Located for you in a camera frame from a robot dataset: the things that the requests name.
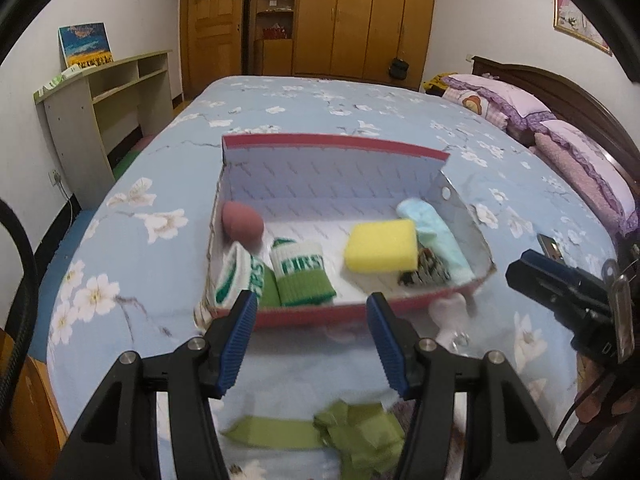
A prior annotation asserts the black white patterned cloth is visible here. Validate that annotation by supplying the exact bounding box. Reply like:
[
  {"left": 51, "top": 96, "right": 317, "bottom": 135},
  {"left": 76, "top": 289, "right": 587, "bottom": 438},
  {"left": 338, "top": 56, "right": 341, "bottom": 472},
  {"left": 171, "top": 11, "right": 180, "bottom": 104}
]
[{"left": 398, "top": 247, "right": 451, "bottom": 287}]

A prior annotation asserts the person's right hand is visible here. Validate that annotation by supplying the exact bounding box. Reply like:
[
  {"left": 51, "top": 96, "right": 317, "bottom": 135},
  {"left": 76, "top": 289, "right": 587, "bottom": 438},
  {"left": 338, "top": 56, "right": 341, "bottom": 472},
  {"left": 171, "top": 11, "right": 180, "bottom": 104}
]
[{"left": 575, "top": 382, "right": 636, "bottom": 426}]

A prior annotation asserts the light green cloth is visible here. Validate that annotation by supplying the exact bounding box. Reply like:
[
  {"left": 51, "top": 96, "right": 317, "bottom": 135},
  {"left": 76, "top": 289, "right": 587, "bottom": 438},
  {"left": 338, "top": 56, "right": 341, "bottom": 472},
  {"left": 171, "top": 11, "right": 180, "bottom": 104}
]
[{"left": 396, "top": 198, "right": 475, "bottom": 286}]

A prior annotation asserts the wooden wardrobe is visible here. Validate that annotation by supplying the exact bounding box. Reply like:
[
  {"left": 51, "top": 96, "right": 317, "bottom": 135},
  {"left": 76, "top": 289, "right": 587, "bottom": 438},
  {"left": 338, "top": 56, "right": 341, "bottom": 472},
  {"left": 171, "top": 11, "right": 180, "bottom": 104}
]
[{"left": 242, "top": 0, "right": 438, "bottom": 92}]

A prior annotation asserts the dark phone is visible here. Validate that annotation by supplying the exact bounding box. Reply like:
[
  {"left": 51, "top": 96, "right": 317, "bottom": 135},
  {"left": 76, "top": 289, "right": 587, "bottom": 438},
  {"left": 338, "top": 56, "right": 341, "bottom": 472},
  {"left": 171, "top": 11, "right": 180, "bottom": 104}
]
[{"left": 536, "top": 233, "right": 565, "bottom": 262}]

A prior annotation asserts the pink cardboard box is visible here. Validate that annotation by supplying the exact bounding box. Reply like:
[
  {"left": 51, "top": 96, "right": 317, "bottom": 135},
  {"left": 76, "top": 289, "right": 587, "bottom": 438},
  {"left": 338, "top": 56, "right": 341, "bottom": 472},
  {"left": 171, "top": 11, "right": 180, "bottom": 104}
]
[{"left": 192, "top": 132, "right": 497, "bottom": 332}]

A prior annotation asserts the framed wall picture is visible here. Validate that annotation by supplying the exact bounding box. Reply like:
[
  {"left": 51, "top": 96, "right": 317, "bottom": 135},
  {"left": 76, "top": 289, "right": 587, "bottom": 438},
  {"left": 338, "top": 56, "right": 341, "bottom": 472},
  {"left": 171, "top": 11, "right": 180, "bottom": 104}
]
[{"left": 553, "top": 0, "right": 613, "bottom": 56}]

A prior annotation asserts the bed with blue floral sheet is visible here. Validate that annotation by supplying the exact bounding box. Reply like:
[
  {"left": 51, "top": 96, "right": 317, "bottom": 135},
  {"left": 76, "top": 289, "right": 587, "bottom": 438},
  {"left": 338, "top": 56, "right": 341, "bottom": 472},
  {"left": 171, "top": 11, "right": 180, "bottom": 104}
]
[{"left": 47, "top": 75, "right": 640, "bottom": 480}]

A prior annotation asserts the wooden door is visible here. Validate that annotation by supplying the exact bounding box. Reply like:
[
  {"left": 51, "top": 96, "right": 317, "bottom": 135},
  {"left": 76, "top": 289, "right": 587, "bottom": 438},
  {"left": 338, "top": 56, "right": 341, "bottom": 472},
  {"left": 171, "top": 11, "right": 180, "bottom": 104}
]
[{"left": 180, "top": 0, "right": 246, "bottom": 103}]

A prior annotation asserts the green white packet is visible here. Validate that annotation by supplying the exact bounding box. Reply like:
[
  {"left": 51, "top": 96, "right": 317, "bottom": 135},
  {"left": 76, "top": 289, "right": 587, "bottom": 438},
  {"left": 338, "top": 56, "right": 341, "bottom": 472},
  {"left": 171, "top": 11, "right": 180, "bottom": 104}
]
[{"left": 40, "top": 71, "right": 81, "bottom": 93}]

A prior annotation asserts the silver metal clip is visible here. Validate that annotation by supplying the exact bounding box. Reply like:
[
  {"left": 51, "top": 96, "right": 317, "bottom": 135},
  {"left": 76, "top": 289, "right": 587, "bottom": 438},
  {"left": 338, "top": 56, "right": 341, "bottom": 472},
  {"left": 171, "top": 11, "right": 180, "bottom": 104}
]
[{"left": 601, "top": 259, "right": 635, "bottom": 363}]

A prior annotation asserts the dark wooden headboard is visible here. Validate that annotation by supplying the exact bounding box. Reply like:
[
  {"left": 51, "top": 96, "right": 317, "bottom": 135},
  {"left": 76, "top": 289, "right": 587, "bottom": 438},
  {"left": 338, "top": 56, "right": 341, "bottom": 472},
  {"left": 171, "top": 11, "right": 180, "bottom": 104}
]
[{"left": 471, "top": 55, "right": 640, "bottom": 181}]

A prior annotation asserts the yellow black cloth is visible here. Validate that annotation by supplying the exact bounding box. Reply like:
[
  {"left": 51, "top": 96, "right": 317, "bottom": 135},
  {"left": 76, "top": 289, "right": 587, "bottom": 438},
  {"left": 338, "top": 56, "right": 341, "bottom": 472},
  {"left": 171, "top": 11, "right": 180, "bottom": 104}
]
[{"left": 422, "top": 73, "right": 453, "bottom": 96}]

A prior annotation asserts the brown wooden furniture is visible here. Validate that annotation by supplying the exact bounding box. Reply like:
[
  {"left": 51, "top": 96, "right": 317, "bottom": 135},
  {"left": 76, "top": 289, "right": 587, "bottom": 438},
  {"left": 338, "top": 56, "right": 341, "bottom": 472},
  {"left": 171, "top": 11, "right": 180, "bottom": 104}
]
[{"left": 0, "top": 327, "right": 68, "bottom": 480}]

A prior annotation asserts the pink pillow with bear print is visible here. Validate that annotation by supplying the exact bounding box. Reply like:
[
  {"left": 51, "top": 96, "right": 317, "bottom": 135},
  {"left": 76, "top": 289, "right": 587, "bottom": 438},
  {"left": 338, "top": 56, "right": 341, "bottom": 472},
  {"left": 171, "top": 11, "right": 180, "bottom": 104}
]
[{"left": 442, "top": 74, "right": 553, "bottom": 133}]

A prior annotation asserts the beige shelf desk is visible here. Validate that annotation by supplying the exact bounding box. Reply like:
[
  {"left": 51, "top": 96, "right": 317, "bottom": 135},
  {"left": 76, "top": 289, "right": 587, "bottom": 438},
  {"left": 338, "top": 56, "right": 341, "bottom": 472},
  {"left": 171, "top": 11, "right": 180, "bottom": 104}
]
[{"left": 34, "top": 50, "right": 173, "bottom": 211}]

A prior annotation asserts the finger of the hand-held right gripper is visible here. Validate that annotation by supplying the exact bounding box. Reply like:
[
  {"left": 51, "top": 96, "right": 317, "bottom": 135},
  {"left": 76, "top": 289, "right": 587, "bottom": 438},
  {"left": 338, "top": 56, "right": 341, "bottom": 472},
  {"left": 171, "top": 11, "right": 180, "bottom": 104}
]
[
  {"left": 506, "top": 260, "right": 603, "bottom": 322},
  {"left": 520, "top": 249, "right": 608, "bottom": 288}
]

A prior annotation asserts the blue yellow painting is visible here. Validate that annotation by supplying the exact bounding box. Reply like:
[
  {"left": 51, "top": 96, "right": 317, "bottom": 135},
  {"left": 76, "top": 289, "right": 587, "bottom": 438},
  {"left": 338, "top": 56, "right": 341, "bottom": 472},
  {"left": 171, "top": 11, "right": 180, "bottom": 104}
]
[{"left": 58, "top": 22, "right": 115, "bottom": 70}]

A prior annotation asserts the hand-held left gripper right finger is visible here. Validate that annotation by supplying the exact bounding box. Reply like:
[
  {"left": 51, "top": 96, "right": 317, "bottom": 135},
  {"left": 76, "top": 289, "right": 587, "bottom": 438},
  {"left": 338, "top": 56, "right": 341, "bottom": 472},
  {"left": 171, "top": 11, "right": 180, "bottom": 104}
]
[{"left": 366, "top": 291, "right": 571, "bottom": 480}]

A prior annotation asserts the green ribbon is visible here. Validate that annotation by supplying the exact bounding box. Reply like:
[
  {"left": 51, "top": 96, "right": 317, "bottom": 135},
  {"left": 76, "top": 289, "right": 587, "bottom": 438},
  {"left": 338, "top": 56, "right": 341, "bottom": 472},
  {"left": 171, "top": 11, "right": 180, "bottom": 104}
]
[{"left": 220, "top": 400, "right": 406, "bottom": 480}]

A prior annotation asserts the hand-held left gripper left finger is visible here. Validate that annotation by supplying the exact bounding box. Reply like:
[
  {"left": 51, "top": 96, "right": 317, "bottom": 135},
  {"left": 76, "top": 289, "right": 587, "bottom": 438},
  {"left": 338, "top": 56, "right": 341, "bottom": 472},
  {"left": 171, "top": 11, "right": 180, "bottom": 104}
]
[{"left": 52, "top": 289, "right": 258, "bottom": 480}]

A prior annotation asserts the yellow sponge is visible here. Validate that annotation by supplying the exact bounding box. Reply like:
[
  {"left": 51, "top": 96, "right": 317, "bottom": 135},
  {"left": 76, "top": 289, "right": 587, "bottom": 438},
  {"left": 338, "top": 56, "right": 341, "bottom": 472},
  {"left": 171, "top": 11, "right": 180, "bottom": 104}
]
[{"left": 343, "top": 219, "right": 418, "bottom": 275}]

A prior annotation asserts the black braided cable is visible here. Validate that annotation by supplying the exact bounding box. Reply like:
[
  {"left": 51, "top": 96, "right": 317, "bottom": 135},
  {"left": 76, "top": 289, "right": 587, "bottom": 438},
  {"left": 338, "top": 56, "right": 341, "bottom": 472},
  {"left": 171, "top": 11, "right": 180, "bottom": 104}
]
[{"left": 0, "top": 200, "right": 41, "bottom": 411}]

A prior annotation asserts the green white sock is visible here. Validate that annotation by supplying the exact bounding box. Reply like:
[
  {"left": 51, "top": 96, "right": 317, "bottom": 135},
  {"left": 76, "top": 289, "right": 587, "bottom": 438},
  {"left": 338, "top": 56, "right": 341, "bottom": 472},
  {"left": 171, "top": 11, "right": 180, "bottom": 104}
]
[
  {"left": 269, "top": 237, "right": 337, "bottom": 308},
  {"left": 215, "top": 241, "right": 278, "bottom": 311}
]

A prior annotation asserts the pink makeup sponge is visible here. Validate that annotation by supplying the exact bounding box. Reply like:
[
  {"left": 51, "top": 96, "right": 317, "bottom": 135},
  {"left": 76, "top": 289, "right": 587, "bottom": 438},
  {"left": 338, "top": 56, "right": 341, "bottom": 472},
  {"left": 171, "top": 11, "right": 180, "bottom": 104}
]
[{"left": 221, "top": 201, "right": 264, "bottom": 253}]

